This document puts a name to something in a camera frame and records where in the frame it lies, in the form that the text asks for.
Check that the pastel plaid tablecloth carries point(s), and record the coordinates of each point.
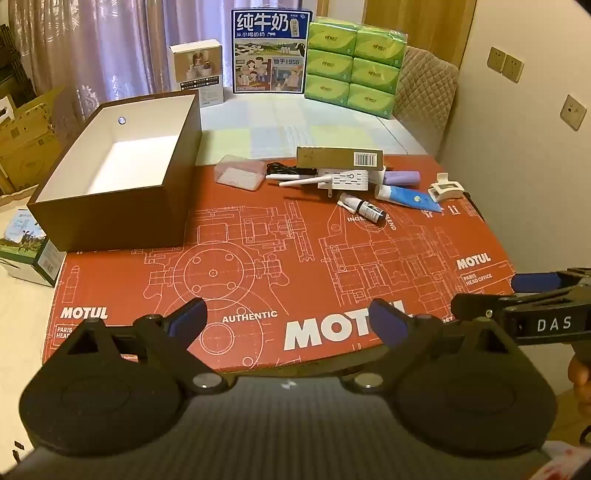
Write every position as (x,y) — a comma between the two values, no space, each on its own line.
(286,124)

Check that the red printed table mat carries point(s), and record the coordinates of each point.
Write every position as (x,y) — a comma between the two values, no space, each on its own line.
(277,258)

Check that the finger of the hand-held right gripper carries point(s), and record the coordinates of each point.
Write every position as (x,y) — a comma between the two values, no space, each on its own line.
(535,282)
(475,305)

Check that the stacked brown cardboard boxes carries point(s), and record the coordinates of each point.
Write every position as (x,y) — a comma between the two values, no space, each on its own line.
(27,138)

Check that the white humidifier product box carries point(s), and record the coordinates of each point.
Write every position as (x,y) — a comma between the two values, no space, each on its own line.
(196,69)

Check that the white hair claw clip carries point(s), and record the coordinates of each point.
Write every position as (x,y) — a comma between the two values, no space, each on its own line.
(445,187)

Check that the person's right hand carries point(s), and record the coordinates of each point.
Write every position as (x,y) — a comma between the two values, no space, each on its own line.
(581,376)

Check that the purple patterned curtain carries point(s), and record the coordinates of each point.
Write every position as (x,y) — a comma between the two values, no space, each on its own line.
(115,46)

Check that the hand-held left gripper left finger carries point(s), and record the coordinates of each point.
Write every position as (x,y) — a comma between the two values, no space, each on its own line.
(187,318)

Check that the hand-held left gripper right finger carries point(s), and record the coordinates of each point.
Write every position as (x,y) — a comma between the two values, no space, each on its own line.
(388,319)

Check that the clear plastic case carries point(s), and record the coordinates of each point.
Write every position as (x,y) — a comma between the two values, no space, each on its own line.
(240,173)

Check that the blue milk carton box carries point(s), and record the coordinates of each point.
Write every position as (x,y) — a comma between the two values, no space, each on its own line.
(268,55)

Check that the small black bottle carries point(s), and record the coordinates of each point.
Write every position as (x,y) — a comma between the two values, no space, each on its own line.
(373,211)

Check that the black folded rack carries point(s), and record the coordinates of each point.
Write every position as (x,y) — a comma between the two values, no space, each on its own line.
(11,60)

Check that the red white patterned cloth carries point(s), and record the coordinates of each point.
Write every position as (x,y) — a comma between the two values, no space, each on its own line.
(565,461)

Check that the long olive box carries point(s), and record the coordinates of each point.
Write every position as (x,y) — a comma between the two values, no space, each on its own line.
(332,158)

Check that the pack of green tissue packets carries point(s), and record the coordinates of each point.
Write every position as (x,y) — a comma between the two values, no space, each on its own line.
(355,69)

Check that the white box with green picture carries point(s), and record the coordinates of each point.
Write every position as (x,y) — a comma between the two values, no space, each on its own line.
(27,249)

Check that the white wifi repeater with antennas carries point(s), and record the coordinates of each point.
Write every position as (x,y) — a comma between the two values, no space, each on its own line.
(346,181)

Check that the beige quilted chair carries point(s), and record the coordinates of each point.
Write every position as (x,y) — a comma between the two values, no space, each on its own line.
(425,92)

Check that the purple cosmetic tube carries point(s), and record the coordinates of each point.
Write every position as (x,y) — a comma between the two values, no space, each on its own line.
(401,177)

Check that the blue tube with white cap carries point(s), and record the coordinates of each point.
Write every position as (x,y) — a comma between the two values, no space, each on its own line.
(406,196)

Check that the brown cardboard box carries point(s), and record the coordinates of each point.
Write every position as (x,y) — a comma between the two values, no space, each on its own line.
(115,217)

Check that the beige wall socket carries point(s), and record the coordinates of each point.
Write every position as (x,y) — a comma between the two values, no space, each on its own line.
(513,68)
(572,112)
(496,60)

